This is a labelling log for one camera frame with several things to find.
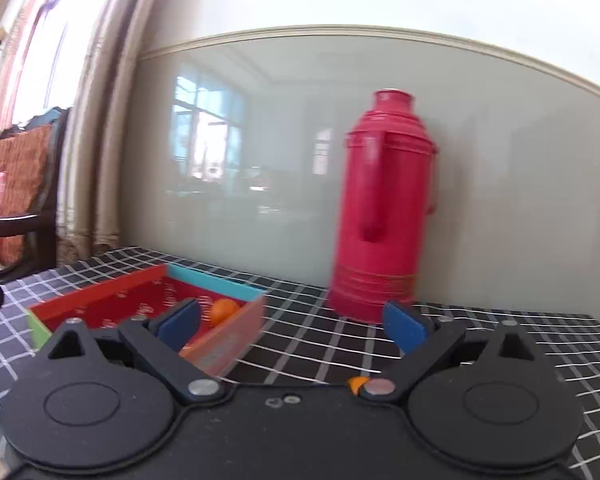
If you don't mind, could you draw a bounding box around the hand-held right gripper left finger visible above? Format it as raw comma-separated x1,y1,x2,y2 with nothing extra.
46,298,223,407

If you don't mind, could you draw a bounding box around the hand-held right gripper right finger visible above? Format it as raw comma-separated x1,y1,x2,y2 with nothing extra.
359,300,544,403

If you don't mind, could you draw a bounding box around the colourful cardboard box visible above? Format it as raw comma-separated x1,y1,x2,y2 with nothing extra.
26,262,267,378

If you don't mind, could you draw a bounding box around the black checked tablecloth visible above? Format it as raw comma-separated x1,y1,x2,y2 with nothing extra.
0,246,600,480

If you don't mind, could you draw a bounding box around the red thermos flask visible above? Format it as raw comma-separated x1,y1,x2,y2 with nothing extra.
327,89,440,325

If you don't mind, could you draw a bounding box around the dark wooden chair orange cushion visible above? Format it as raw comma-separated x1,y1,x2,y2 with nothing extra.
0,108,71,284

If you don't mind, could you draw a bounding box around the beige curtain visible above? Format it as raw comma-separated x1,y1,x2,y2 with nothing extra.
55,0,182,267

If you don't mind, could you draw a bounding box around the dark blue cloth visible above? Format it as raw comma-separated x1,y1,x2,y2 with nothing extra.
24,107,71,132

